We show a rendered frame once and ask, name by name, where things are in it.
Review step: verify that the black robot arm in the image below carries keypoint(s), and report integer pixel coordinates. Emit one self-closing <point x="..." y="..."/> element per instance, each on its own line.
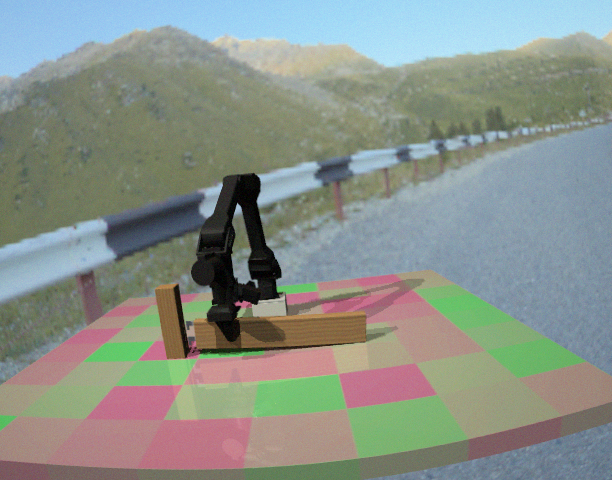
<point x="217" y="236"/>

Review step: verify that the brown wooden post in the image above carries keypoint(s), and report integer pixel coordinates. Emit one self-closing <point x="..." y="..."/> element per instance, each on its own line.
<point x="173" y="329"/>

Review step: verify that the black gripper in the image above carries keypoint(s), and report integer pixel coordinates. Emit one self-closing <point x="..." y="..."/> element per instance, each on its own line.
<point x="226" y="311"/>

